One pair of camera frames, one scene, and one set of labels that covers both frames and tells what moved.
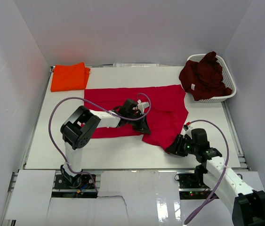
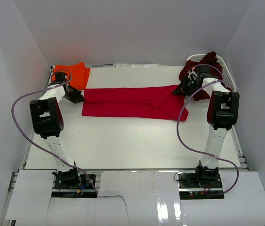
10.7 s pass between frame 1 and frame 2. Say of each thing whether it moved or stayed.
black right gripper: moved
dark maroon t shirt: stayed
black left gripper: moved
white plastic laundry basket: stayed
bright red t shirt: moved
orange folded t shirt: stayed
